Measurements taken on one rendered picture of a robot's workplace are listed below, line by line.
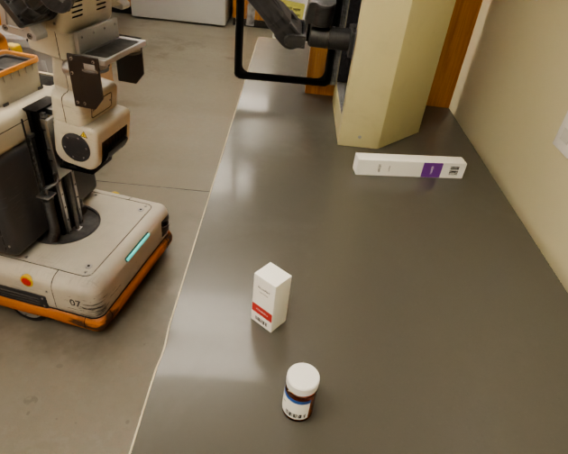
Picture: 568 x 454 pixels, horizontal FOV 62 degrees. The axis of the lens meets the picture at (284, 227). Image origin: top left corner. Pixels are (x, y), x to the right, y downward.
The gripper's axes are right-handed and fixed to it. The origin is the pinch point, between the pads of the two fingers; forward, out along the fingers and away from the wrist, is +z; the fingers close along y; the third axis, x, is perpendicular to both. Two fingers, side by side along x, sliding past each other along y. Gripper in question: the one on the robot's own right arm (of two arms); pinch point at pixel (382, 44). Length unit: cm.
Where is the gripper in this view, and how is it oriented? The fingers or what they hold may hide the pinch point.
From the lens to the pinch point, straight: 136.5
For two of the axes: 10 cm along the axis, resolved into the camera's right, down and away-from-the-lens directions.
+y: 0.4, -5.8, 8.1
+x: -1.2, 8.0, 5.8
